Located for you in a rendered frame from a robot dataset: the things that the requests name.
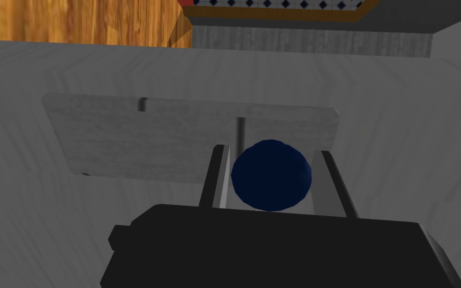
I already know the dark blue ball knob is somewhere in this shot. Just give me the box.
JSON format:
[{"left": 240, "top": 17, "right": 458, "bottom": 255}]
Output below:
[{"left": 230, "top": 116, "right": 313, "bottom": 213}]

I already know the pale grey drawer front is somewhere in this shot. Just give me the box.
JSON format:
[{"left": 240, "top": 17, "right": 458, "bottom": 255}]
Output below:
[{"left": 41, "top": 93, "right": 341, "bottom": 186}]

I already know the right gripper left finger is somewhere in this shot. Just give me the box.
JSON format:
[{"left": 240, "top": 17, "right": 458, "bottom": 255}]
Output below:
[{"left": 198, "top": 144, "right": 231, "bottom": 210}]

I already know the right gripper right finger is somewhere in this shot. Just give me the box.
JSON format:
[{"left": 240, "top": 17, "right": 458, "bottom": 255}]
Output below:
[{"left": 312, "top": 150, "right": 360, "bottom": 219}]

